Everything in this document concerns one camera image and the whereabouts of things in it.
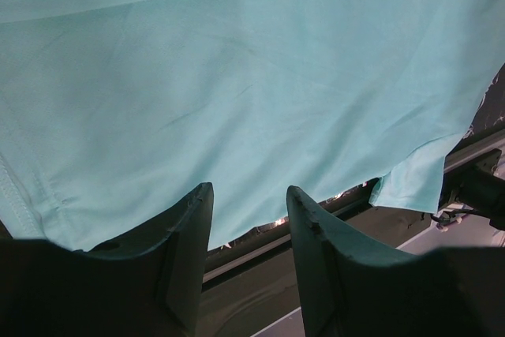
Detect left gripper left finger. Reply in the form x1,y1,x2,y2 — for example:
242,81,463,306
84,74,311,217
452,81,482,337
1,183,214,336

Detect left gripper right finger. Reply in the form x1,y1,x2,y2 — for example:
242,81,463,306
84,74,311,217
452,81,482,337
286,186,504,336

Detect teal t shirt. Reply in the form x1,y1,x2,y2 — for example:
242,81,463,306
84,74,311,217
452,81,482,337
1,0,504,250

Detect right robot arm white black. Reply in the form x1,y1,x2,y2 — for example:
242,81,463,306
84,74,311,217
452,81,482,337
431,148,504,230

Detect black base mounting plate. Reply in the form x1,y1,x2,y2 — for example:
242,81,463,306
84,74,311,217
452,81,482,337
199,127,505,337

